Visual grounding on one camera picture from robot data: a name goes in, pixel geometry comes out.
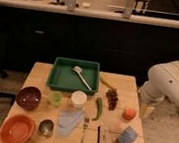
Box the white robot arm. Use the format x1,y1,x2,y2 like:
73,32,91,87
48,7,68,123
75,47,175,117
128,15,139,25
138,61,179,119

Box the orange bowl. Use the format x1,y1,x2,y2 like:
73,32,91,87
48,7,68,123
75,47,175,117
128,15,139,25
0,114,35,143

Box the orange fruit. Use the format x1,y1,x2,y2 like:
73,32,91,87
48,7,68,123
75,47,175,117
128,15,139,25
122,108,136,121

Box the blue sponge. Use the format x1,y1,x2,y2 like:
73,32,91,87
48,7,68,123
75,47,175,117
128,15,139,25
116,127,138,143

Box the dark red grapes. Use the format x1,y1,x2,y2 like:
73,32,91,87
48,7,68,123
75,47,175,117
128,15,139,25
106,89,118,111

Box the yellow banana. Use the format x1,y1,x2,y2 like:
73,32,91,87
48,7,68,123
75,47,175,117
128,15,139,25
100,75,114,89

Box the silver fork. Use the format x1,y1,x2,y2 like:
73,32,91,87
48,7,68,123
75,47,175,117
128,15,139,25
80,116,90,143

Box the white cup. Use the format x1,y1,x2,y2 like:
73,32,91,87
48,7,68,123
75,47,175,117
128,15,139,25
71,90,87,109

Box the light blue cloth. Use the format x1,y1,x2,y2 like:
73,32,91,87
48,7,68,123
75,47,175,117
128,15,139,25
57,110,85,137

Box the green plastic tray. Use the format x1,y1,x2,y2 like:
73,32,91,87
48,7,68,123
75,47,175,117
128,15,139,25
47,57,100,96

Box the light green cup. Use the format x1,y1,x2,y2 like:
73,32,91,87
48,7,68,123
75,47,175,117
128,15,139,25
49,91,63,107

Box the small metal cup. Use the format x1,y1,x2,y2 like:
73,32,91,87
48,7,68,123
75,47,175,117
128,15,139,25
38,119,54,138

